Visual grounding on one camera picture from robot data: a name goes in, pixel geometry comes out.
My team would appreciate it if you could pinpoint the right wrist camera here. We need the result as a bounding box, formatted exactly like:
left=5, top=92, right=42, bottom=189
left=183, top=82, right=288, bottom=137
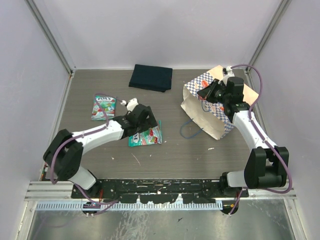
left=221, top=66, right=235, bottom=85

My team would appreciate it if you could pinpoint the green snack packet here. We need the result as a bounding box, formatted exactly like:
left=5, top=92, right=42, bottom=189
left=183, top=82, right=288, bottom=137
left=91, top=93, right=117, bottom=121
left=128, top=120, right=163, bottom=147

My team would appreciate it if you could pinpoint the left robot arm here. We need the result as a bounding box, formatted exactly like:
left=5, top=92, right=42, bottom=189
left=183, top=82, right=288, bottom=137
left=43, top=104, right=158, bottom=198

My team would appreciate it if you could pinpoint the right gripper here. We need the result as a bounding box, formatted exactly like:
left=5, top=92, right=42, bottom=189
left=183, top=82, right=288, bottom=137
left=197, top=78, right=230, bottom=105

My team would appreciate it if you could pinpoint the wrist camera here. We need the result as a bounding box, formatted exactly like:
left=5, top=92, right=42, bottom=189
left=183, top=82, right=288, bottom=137
left=120, top=98, right=139, bottom=112
left=221, top=66, right=235, bottom=85

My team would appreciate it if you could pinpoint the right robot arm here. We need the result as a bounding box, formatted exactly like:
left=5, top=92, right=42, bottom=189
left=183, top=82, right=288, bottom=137
left=197, top=76, right=293, bottom=197

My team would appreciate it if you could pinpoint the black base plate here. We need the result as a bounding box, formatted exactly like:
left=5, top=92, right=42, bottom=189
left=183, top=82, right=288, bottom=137
left=71, top=178, right=248, bottom=205

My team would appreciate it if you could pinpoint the slotted cable duct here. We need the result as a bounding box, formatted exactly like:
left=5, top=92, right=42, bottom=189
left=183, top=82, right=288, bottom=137
left=35, top=200, right=223, bottom=212

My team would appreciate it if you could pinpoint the dark folded cloth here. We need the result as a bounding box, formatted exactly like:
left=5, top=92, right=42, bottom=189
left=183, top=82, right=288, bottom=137
left=128, top=64, right=173, bottom=93

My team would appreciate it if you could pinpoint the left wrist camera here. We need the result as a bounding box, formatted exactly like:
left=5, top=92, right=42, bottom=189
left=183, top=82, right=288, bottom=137
left=120, top=98, right=139, bottom=112

